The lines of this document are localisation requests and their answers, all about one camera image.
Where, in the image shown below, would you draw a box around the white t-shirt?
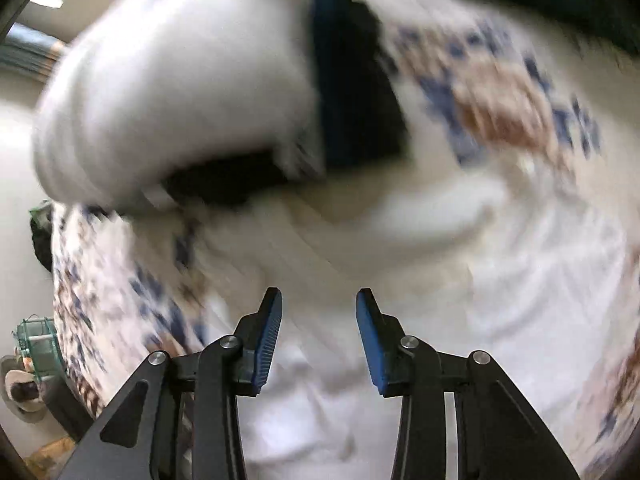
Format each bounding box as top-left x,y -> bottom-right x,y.
196,178 -> 639,479

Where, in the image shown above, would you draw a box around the dark clothes pile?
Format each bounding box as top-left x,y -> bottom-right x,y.
29,200 -> 53,273

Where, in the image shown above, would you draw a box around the floral bed blanket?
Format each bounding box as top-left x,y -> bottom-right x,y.
49,0 -> 640,480

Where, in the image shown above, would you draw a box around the folded black garment stack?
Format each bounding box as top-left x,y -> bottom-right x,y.
162,0 -> 407,207

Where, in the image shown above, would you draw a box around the folded white garment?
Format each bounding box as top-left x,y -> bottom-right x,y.
32,0 -> 324,208

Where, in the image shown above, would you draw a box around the striped curtain left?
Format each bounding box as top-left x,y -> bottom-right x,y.
0,23 -> 67,82

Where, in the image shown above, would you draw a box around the teal wire basket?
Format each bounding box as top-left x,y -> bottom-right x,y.
13,315 -> 65,382

